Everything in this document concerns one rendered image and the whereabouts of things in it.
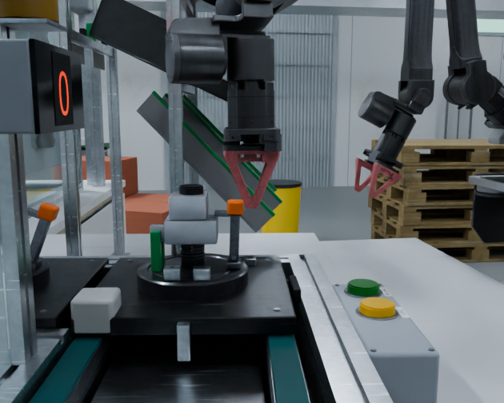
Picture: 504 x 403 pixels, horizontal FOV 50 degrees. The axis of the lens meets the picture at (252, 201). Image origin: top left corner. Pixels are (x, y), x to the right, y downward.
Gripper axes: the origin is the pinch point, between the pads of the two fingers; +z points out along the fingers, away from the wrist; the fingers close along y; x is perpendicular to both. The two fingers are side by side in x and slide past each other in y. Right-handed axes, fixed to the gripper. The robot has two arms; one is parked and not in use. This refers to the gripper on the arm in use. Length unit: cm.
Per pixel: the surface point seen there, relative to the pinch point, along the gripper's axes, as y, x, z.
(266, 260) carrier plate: -9.6, 2.2, 10.3
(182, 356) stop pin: 13.3, -7.7, 14.2
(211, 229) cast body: 2.4, -5.0, 2.9
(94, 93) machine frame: -163, -62, -18
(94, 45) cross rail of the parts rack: -36, -28, -23
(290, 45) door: -746, 71, -100
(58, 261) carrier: -9.6, -27.9, 10.1
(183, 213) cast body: 2.4, -8.3, 0.9
